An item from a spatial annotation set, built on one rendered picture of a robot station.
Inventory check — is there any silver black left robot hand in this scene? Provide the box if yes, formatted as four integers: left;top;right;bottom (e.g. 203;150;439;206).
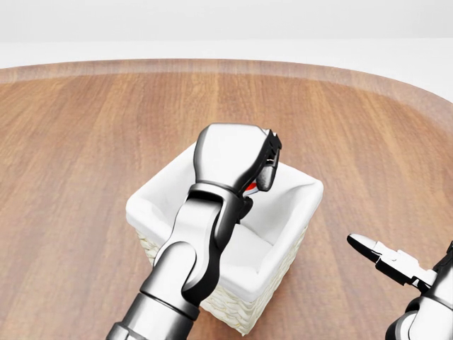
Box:
188;122;283;225

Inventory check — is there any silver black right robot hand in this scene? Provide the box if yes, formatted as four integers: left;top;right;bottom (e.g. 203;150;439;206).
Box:
346;233;453;304

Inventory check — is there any white wicker basket with liner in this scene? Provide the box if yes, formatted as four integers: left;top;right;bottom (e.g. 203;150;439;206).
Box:
125;140;325;338

